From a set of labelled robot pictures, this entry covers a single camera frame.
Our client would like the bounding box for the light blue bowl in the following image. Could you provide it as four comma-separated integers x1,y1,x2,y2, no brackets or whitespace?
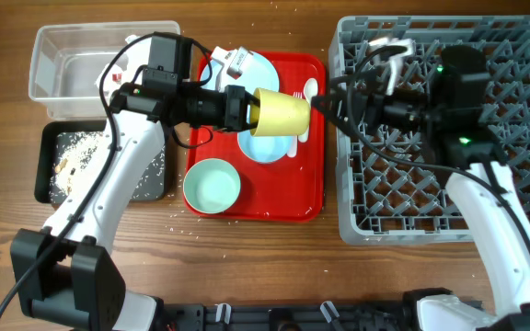
237,131,293,164

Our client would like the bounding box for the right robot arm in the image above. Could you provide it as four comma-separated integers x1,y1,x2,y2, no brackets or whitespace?
312,46,530,330

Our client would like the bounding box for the black plastic tray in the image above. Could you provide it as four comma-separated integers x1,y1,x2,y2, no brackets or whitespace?
34,120,177,205

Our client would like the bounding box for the black cable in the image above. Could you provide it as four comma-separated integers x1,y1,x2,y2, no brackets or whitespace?
0,31,215,331
327,44,530,314

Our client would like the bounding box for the white plastic spoon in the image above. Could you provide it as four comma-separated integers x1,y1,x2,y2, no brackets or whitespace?
298,78,318,143

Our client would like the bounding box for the white paper napkin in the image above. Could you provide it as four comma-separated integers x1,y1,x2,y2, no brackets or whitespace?
103,39,151,95

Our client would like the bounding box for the light blue plate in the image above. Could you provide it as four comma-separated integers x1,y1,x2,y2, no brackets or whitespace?
200,52,280,94

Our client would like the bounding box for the left black cable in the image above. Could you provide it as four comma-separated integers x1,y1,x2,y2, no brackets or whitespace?
0,31,215,331

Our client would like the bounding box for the white plastic fork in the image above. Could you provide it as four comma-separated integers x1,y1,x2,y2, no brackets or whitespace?
286,90,304,159

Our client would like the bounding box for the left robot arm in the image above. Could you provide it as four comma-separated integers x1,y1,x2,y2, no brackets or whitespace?
8,32,259,330

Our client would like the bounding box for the clear plastic bin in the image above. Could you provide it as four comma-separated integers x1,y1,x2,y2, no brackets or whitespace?
29,20,180,120

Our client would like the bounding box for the yellow plastic cup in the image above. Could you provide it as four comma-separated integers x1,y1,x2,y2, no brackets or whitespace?
249,88,311,137

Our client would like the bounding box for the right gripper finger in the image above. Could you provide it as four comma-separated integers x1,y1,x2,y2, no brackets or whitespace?
313,105,353,130
311,86,351,107

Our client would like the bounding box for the food scraps and rice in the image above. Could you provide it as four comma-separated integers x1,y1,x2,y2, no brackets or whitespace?
48,131,167,204

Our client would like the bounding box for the mint green bowl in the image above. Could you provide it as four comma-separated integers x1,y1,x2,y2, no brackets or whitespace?
183,158,241,214

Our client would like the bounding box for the right black cable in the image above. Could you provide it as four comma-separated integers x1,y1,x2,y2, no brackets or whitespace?
327,44,530,314

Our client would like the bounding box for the grey dishwasher rack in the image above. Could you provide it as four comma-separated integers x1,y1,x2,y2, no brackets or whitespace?
328,16,530,245

